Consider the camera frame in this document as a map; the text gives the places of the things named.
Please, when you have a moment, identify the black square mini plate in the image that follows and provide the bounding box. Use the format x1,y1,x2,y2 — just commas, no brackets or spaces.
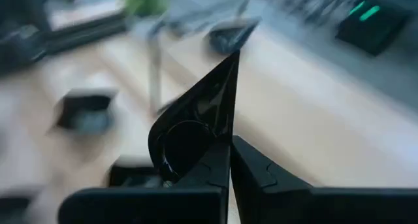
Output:
54,86,118,136
106,155,167,188

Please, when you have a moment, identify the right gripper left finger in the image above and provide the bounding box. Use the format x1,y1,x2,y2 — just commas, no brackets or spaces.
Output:
58,136,232,224

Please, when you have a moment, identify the green plant in white pot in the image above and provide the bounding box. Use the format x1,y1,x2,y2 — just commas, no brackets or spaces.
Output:
122,0,169,18

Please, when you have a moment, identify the black device with green lights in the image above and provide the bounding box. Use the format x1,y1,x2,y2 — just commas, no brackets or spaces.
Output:
334,0,411,57

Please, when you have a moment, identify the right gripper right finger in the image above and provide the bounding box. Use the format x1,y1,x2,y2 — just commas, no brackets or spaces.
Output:
232,135,418,224

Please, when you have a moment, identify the black teardrop mini plate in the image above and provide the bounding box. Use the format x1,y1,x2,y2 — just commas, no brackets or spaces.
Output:
148,49,242,185
207,20,261,55

